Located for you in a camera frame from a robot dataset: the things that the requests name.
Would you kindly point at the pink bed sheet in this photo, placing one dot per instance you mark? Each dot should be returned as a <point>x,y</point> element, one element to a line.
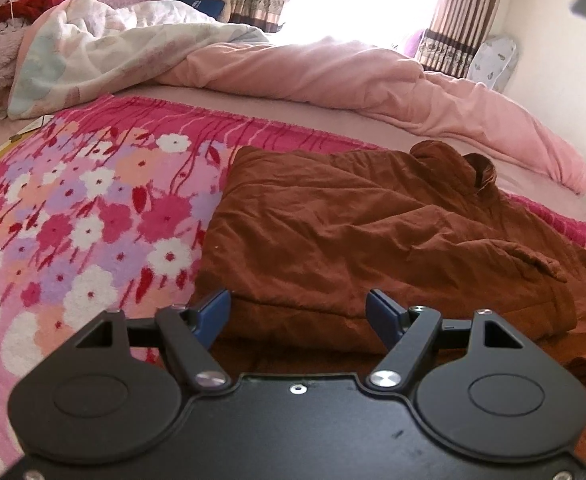
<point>510,177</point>

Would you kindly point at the red garment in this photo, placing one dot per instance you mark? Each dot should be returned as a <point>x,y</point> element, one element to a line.
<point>27,9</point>

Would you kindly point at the right striped curtain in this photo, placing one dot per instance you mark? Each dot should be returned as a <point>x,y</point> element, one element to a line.
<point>451,41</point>

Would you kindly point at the white floral duvet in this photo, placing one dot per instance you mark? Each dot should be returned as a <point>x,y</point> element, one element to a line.
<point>82,49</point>

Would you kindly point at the pink floral blanket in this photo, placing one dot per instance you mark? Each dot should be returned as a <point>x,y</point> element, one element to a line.
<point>122,204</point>

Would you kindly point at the pink quilt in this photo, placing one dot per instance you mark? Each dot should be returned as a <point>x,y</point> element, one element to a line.
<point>384,85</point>

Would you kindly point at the brown padded jacket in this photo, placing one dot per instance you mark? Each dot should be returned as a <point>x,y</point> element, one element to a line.
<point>299,239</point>

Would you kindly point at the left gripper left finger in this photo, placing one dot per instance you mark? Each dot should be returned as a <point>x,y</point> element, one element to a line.
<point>117,386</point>

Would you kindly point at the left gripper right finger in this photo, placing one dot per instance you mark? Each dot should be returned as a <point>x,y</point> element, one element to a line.
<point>478,385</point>

